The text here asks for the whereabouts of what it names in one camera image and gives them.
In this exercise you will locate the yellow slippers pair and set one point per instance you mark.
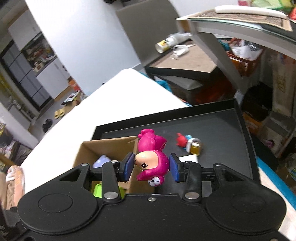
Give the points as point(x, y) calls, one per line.
point(59, 113)

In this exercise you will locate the lavender block toy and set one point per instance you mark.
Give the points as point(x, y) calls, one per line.
point(102, 160)

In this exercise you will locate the green block toy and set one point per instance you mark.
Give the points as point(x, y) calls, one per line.
point(97, 191)

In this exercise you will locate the black framed side board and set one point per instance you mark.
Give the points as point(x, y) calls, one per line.
point(195, 64)

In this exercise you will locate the black slippers pair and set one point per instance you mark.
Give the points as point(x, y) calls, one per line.
point(47, 125)

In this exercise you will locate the white USB charger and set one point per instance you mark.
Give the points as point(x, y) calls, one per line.
point(189, 158)

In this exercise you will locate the grey desk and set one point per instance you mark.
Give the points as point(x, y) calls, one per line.
point(266, 27)

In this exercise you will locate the white kitchen cabinet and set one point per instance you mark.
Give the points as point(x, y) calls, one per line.
point(48, 69)

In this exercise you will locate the red crab bottle toy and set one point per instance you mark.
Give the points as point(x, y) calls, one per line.
point(189, 144)

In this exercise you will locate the small cardboard box with magazines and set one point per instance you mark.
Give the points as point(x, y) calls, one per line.
point(72, 100)

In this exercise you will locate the white yellow plastic bottle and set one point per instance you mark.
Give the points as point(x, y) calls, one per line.
point(171, 41)

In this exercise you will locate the orange box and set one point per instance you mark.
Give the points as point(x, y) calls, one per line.
point(72, 83)

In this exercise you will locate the pink-hooded doll figurine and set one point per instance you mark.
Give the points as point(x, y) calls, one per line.
point(151, 160)

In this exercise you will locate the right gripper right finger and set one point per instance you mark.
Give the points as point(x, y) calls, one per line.
point(177, 168)

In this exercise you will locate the red plastic basket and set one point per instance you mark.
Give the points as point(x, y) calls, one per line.
point(245, 55)

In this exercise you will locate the black tray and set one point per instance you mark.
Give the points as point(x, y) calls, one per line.
point(219, 125)

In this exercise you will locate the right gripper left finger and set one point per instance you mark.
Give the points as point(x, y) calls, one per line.
point(127, 165)

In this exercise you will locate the white face mask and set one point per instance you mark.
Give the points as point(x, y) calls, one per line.
point(180, 50)

